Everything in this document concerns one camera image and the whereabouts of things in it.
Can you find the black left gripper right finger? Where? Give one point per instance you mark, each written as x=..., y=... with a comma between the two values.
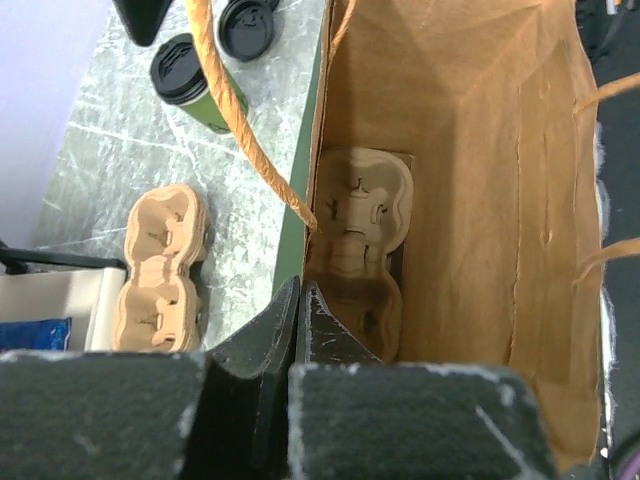
x=353, y=417

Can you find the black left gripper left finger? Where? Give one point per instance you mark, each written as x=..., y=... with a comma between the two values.
x=217, y=414

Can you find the brown cardboard cup carrier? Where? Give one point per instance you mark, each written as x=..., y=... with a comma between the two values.
x=158, y=306

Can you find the green paper coffee cup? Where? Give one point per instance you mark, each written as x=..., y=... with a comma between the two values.
x=179, y=80

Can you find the brown paper bag with handles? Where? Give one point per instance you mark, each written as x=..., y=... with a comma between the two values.
x=497, y=103

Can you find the black plastic cup lid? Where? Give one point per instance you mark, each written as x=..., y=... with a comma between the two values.
x=246, y=28

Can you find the blue chip bag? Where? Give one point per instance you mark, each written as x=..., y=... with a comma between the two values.
x=48, y=334

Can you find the cream three-tier shelf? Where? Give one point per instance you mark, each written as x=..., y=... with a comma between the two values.
x=38, y=285

